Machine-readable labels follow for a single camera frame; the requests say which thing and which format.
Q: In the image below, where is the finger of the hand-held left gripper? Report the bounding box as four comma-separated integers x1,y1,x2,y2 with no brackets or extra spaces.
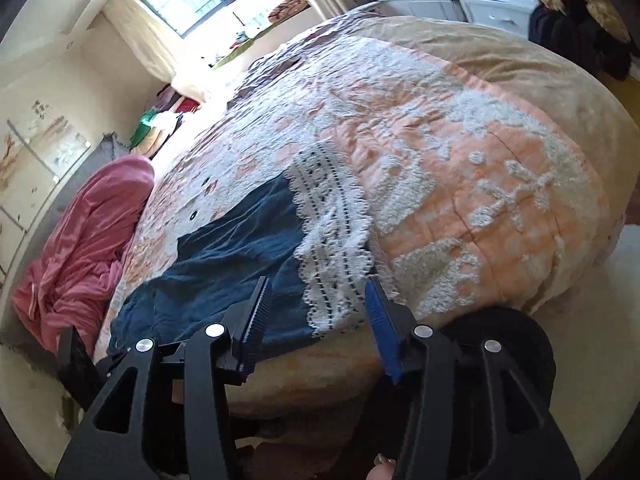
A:
56,326,126,411

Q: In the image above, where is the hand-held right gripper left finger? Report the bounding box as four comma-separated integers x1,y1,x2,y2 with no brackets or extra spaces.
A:
55,276,275,480

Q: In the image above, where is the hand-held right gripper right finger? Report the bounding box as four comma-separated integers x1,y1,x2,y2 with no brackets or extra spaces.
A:
365,279,581,480

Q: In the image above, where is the blue denim pants lace hem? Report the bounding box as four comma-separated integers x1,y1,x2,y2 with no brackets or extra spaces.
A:
106,141,377,376

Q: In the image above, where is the person's right hand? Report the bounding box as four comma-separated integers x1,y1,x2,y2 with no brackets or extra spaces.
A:
367,452,401,480

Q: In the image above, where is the pink blanket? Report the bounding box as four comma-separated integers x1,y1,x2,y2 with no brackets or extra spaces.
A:
12,155,156,356

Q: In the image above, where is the orange white printed blanket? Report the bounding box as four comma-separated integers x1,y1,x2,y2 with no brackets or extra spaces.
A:
95,35,626,356

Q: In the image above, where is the grey headboard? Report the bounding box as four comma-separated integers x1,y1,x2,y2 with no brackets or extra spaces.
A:
50,132,132,221

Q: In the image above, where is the pile of colourful clothes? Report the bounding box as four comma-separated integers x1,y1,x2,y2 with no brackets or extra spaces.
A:
129,85,202,157

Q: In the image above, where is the green cloth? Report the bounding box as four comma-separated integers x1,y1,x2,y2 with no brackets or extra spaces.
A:
210,22,281,68

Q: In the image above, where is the bed with beige cover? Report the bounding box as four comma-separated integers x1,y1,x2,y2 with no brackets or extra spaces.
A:
220,14,640,411

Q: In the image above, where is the orange patterned cloth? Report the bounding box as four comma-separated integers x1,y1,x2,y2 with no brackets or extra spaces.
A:
269,0,311,25

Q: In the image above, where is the pile of dark clothes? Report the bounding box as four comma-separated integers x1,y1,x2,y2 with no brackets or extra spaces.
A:
527,0,635,82

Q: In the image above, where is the wall poster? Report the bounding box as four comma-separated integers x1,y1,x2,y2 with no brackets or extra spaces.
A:
7,100,93,179

